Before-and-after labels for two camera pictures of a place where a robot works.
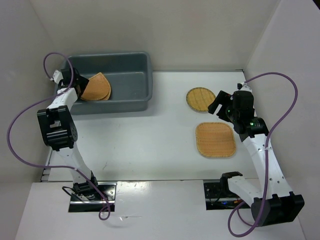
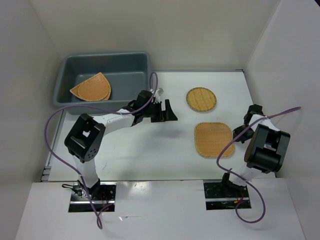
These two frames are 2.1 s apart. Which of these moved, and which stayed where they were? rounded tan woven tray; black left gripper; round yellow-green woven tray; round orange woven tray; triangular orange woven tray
Moved: triangular orange woven tray; black left gripper
Stayed: round yellow-green woven tray; rounded tan woven tray; round orange woven tray
